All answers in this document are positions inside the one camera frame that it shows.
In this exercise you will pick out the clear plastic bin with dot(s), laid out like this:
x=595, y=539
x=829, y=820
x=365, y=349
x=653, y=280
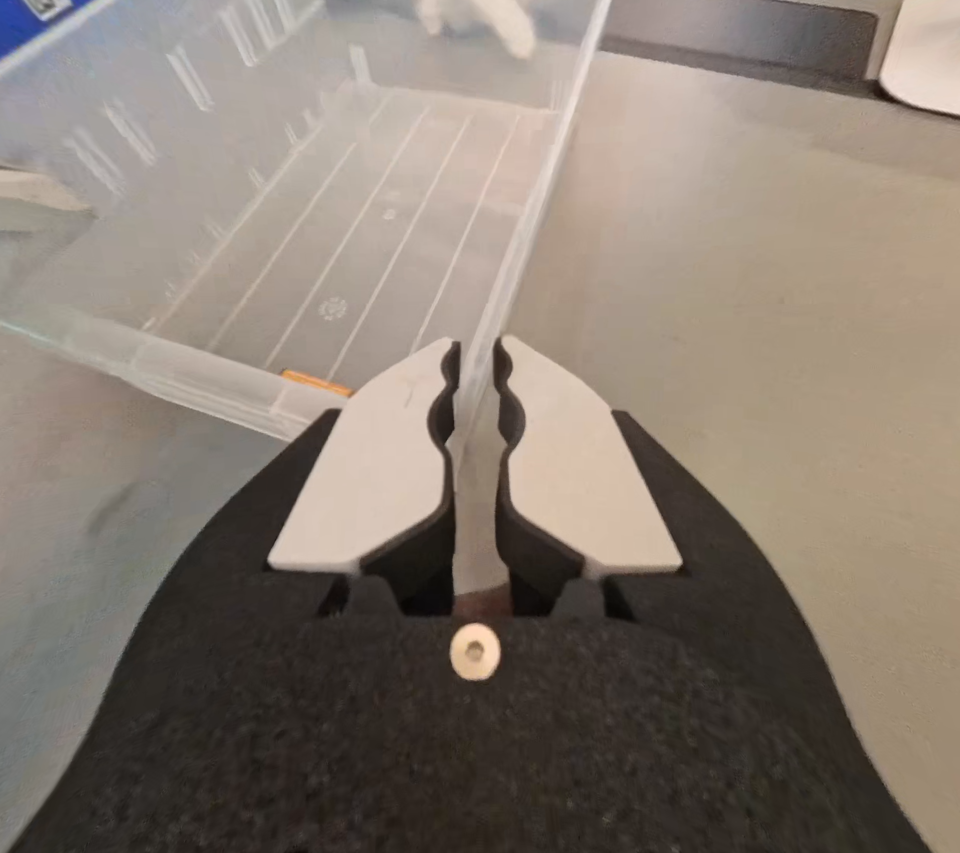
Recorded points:
x=337, y=208

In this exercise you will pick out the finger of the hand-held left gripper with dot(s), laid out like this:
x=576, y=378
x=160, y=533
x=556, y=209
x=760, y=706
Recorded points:
x=37, y=197

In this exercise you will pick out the orange battery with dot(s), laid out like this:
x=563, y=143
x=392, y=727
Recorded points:
x=315, y=382

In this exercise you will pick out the grey desk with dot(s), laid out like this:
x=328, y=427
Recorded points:
x=712, y=268

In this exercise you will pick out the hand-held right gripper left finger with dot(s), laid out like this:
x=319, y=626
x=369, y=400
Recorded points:
x=360, y=485

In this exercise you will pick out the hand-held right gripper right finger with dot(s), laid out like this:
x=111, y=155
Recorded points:
x=592, y=485

